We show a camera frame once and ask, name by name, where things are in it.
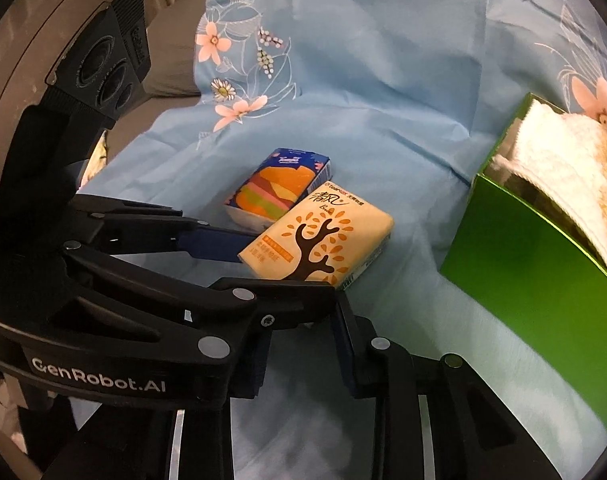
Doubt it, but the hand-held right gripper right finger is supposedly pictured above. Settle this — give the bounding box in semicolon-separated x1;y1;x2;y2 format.
332;300;547;480

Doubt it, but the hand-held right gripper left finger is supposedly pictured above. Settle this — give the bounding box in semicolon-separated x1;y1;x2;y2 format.
48;331;274;480

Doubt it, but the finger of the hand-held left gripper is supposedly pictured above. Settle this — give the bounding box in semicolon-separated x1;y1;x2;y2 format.
47;240;347;362
67;194;257;265

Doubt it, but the green cardboard box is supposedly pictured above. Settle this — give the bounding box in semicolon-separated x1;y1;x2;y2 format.
439;92;607;438

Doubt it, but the yellow and white towel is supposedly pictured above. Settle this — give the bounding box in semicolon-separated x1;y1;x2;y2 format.
491;99;607;286

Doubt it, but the burger print tissue packet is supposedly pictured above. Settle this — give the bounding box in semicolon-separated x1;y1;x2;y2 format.
223;147;333;233

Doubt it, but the cartoon printed blanket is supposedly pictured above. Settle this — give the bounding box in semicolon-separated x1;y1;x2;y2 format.
80;130;109;188

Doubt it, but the blue floral sheet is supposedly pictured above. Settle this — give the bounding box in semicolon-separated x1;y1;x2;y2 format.
76;0;607;480

